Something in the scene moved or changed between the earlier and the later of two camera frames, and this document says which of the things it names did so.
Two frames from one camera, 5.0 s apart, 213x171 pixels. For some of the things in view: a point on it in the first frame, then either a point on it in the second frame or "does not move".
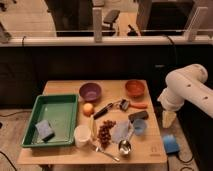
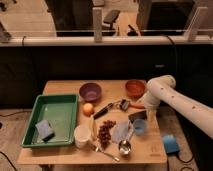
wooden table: x=116 y=122 does not move
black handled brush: x=123 y=104 does not move
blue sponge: x=45 y=130 does not move
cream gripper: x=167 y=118 -> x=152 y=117
